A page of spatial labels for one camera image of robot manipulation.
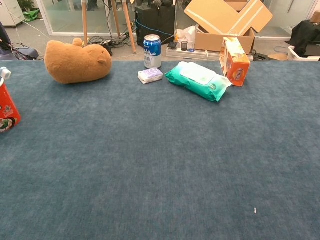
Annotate blue table cloth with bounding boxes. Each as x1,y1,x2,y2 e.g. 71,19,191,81
0,59,320,240

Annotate white cabinet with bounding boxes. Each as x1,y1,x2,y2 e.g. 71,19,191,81
0,0,26,27

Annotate black computer tower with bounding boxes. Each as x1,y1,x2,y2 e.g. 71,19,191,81
134,4,176,47

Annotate black cable tangle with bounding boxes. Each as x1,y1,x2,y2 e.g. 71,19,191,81
87,34,137,57

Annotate open brown cardboard box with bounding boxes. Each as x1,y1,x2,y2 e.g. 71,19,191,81
184,0,274,55

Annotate black cloth covered object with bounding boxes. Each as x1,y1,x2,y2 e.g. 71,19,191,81
291,20,320,58

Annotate black metal bracket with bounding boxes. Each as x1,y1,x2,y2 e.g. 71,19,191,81
251,49,270,61

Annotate blue and white drink can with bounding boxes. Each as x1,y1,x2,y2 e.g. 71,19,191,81
143,34,163,69

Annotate green potted plant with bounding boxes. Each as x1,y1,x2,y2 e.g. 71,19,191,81
16,0,36,12

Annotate red paper noodle cup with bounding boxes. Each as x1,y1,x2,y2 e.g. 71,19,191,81
0,75,22,133

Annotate dark blue machine body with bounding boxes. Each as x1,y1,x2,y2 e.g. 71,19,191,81
0,21,40,61

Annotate white plastic crate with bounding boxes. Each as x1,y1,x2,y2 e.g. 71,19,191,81
287,46,320,62

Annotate flat brown cardboard piece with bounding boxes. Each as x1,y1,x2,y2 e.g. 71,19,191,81
268,52,288,61

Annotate wooden easel legs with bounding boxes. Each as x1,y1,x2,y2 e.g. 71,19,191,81
81,0,137,54

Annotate orange cardboard snack box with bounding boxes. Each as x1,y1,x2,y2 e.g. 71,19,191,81
219,36,251,87

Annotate green wet wipes pack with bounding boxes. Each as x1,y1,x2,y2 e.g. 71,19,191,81
164,61,233,103

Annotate green bag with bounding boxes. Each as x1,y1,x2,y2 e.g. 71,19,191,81
22,8,41,23

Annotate light blue toothbrush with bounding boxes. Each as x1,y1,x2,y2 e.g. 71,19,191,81
0,66,12,80

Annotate white plastic bag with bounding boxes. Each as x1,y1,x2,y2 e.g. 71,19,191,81
174,24,197,50

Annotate brown capybara plush toy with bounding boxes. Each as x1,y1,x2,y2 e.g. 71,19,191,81
44,37,113,85

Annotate small purple tissue pack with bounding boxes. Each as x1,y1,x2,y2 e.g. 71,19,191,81
137,67,164,85

